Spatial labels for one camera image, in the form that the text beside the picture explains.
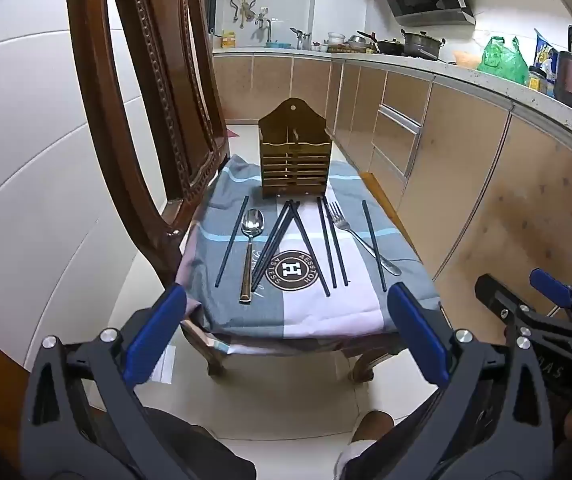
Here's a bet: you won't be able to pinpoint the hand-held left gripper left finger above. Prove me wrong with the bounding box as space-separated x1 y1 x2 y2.
23 282 189 480

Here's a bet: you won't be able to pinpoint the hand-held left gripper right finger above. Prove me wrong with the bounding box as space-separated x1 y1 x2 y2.
387 281 557 480

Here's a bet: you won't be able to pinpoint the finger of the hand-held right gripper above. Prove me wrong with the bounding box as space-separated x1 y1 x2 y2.
474 273 534 339
529 267 572 327

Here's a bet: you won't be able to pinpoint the dark chopstick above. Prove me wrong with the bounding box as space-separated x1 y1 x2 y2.
317 196 338 290
323 196 351 285
261 201 300 288
287 200 331 296
361 200 388 293
216 196 250 282
255 200 294 290
251 200 289 287

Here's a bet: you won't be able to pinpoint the steel fork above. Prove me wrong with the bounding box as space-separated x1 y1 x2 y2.
327 201 403 277

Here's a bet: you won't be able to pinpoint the steel spoon with brown handle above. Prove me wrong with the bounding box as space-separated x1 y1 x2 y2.
239 208 266 304

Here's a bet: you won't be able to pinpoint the wooden utensil holder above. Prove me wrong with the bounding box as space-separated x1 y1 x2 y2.
257 97 328 200

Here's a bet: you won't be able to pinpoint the grey pink printed cloth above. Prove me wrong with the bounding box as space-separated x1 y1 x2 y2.
175 154 442 356

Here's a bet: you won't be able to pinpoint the person's right leg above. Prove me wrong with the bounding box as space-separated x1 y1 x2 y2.
336 410 398 480

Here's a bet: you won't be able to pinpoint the person's leg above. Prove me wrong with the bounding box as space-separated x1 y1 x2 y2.
336 410 398 480
131 406 258 480

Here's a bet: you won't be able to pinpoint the person's left leg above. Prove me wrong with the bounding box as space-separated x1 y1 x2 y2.
131 406 258 480

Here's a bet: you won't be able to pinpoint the beige kitchen base cabinets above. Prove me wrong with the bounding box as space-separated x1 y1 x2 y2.
212 47 572 341

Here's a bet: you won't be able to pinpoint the yellow jar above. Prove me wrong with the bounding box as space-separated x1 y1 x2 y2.
528 66 549 93

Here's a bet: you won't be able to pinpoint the green plastic bag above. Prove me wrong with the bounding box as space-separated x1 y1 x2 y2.
477 36 529 86

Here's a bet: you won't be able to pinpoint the blue snack packet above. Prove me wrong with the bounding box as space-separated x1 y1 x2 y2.
533 29 559 68

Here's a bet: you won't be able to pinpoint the orange plastic bag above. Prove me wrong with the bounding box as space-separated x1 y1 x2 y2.
452 49 484 68

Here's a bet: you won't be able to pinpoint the carved brown wooden chair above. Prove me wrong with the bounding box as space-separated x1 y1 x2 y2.
63 0 419 386

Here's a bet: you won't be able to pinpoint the dark cooking pot with lid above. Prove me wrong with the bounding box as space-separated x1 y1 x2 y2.
402 30 446 61

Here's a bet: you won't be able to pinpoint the black frying pan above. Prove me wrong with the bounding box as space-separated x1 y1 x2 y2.
358 31 407 56

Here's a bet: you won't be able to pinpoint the metal faucet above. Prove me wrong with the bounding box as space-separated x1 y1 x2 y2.
255 17 274 46

